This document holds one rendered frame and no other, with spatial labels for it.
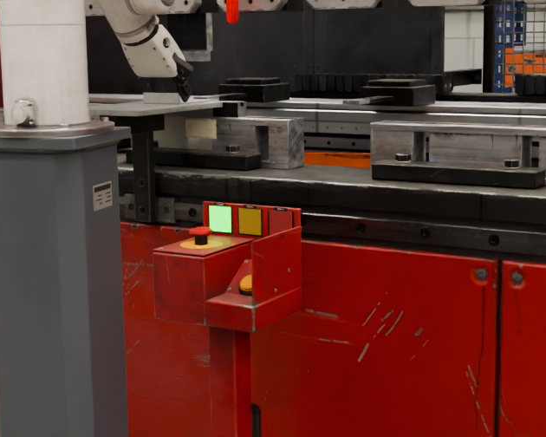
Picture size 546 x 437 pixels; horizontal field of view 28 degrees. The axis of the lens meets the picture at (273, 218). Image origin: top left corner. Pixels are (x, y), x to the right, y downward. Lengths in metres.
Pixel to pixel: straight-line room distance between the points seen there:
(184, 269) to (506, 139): 0.59
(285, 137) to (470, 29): 4.36
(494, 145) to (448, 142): 0.08
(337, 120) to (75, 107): 0.90
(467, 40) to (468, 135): 4.49
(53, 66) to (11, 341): 0.39
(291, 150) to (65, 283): 0.70
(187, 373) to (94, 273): 0.65
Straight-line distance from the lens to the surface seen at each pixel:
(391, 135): 1.98
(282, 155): 2.09
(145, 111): 1.98
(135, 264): 2.19
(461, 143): 1.92
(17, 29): 1.54
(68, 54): 1.54
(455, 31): 6.40
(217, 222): 1.93
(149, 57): 2.09
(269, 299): 1.78
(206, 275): 1.78
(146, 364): 2.23
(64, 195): 1.51
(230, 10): 2.08
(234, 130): 2.15
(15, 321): 1.58
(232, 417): 1.89
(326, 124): 2.34
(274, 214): 1.87
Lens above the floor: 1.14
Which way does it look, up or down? 10 degrees down
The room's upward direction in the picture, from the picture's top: 1 degrees counter-clockwise
